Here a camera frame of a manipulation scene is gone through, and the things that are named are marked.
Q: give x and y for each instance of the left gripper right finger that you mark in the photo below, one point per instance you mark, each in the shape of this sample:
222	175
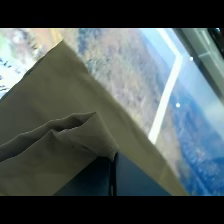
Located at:
133	180

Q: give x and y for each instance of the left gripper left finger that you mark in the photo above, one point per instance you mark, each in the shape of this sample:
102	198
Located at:
93	178

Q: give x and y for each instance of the brown pants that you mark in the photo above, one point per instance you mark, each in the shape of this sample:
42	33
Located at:
50	100

